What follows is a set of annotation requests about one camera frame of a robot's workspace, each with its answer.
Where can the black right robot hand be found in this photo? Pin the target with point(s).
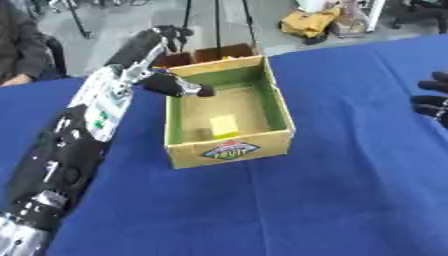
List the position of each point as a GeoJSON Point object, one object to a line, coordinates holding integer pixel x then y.
{"type": "Point", "coordinates": [430, 103]}

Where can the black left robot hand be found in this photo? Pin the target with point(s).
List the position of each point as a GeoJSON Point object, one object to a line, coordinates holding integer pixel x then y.
{"type": "Point", "coordinates": [140, 45]}

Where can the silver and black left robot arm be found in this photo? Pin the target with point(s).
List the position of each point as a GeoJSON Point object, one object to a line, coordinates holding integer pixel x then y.
{"type": "Point", "coordinates": [58, 166]}

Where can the brown cardboard box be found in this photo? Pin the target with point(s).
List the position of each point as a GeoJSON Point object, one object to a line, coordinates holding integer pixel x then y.
{"type": "Point", "coordinates": [350, 26]}

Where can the tan cardboard box green inside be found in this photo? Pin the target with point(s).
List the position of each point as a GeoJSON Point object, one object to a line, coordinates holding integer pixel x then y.
{"type": "Point", "coordinates": [230, 151]}

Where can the black tripod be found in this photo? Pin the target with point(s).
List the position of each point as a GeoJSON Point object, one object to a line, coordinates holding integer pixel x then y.
{"type": "Point", "coordinates": [217, 26]}
{"type": "Point", "coordinates": [77, 18]}

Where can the black office chair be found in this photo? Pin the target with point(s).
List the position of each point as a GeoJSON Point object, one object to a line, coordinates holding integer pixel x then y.
{"type": "Point", "coordinates": [423, 13]}

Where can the yellow block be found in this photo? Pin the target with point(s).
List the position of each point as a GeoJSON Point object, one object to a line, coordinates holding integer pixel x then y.
{"type": "Point", "coordinates": [224, 127]}

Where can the person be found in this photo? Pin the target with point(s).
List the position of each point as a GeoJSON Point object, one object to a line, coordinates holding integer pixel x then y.
{"type": "Point", "coordinates": [20, 43]}

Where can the person's hand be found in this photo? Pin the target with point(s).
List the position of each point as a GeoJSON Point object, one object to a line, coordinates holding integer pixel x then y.
{"type": "Point", "coordinates": [16, 80]}

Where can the yellow bag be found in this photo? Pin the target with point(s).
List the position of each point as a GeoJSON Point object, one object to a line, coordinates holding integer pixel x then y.
{"type": "Point", "coordinates": [308, 22]}

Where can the white post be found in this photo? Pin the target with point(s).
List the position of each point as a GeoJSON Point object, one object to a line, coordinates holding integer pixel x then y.
{"type": "Point", "coordinates": [376, 15]}

